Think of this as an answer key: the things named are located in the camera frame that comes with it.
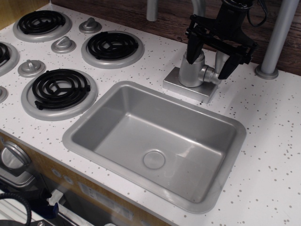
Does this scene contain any silver toy faucet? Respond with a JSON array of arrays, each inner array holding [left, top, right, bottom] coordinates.
[[163, 0, 221, 104]]

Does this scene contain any silver stove knob front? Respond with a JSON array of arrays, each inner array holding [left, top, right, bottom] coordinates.
[[18, 60, 46, 78]]

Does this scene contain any silver oven dial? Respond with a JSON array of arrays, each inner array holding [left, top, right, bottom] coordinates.
[[0, 141, 31, 176]]

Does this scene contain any silver stove knob left edge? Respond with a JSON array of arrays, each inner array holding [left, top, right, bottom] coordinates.
[[0, 86, 8, 103]]

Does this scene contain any back left black burner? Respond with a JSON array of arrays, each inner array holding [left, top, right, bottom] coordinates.
[[13, 10, 72, 43]]

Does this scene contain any silver stove knob back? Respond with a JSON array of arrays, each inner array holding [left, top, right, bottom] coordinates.
[[79, 17, 102, 34]]

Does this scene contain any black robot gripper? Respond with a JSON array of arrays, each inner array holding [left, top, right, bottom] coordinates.
[[186, 0, 257, 79]]

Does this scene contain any silver stove knob middle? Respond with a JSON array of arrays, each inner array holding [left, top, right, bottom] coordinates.
[[51, 36, 76, 54]]

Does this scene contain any silver stove knob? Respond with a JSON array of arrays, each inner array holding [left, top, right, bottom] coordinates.
[[79, 17, 102, 34], [51, 36, 76, 54], [18, 60, 46, 78]]

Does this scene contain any grey support pole with base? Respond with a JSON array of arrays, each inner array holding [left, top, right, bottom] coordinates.
[[255, 0, 299, 80]]

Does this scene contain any black cable lower left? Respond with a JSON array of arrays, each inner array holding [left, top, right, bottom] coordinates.
[[0, 192, 32, 224]]

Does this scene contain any back right black burner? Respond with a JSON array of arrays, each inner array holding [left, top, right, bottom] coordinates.
[[81, 31, 144, 69]]

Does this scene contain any left edge black burner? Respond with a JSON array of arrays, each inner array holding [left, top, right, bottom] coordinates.
[[0, 42, 19, 76]]

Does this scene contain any silver faucet lever handle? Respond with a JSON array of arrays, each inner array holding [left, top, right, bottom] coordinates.
[[212, 51, 229, 85]]

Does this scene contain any front right black burner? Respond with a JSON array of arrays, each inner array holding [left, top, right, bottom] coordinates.
[[21, 69, 98, 121]]

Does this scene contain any grey toy sink basin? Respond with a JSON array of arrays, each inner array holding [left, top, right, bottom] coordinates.
[[63, 81, 246, 214]]

